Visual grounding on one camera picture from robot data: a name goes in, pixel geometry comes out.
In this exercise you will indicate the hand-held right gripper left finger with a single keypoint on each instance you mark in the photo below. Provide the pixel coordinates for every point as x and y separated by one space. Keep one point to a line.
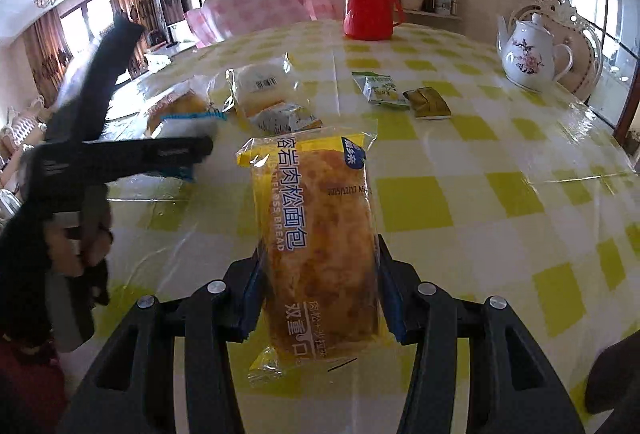
247 309

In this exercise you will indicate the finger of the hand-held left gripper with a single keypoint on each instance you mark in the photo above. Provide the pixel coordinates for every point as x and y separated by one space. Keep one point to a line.
107 69
165 151

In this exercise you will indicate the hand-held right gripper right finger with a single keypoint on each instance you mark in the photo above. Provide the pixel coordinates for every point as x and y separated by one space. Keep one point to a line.
395 314

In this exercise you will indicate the blue striped snack packet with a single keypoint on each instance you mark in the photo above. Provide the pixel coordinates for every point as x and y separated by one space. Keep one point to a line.
185 126

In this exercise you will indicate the yellow bread packet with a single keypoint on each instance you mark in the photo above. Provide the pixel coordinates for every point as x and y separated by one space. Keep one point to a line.
320 239

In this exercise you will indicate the white round bun packet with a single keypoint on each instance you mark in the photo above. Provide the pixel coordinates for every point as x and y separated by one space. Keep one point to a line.
260 86

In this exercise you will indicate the person's left hand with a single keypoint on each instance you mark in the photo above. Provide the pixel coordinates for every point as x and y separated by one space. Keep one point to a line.
70 259

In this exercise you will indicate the white television cabinet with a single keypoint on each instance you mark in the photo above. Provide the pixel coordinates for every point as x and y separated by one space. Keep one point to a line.
165 56

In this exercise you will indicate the flat screen television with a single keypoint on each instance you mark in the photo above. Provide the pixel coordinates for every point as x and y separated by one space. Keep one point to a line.
170 1

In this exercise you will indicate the beige ornate sofa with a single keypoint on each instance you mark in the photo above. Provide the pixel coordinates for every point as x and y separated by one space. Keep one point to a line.
15 124

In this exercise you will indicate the small white orange packet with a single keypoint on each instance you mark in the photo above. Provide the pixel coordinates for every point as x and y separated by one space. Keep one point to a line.
285 119

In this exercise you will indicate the yellow checkered tablecloth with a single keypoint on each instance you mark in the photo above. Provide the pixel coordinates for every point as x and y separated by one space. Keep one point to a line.
475 174

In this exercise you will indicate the green gold foil packet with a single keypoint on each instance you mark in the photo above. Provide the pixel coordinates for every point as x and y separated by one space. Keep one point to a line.
427 103

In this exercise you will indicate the green snack packet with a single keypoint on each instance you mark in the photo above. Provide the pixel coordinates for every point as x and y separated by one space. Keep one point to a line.
382 90

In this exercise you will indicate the dark chair back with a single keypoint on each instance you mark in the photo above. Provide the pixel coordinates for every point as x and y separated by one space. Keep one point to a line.
617 374

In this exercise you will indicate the white floral teapot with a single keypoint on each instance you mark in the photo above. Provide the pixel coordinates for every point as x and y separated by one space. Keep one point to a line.
527 54

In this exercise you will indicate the ornate white tray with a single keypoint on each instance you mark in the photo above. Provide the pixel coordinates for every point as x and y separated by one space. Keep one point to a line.
582 59

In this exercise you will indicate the glass panel door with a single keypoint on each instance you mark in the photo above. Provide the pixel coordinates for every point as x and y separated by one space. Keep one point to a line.
600 14

